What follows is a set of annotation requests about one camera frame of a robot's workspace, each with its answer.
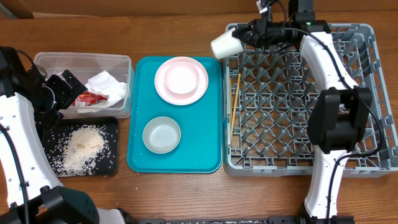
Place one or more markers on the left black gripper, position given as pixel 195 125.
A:
pixel 66 93

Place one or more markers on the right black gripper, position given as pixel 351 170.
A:
pixel 260 35

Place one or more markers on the red snack wrapper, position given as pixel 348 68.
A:
pixel 88 98

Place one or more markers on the white paper cup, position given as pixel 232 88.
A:
pixel 226 45

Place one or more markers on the white napkin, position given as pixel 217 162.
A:
pixel 117 92

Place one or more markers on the wooden chopstick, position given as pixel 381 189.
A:
pixel 231 110
pixel 236 98

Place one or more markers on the white rice pile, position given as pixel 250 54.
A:
pixel 82 149

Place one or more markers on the pink bowl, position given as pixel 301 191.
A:
pixel 181 78

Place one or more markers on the pink plate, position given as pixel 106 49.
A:
pixel 174 98

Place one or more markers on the grey bowl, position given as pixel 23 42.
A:
pixel 161 135

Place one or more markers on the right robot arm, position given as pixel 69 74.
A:
pixel 338 120

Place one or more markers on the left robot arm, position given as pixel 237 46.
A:
pixel 30 101

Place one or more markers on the grey dishwasher rack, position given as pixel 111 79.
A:
pixel 276 96

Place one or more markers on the clear plastic bin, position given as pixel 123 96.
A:
pixel 84 66

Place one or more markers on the black tray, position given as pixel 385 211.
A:
pixel 84 146

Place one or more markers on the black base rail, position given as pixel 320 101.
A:
pixel 284 219

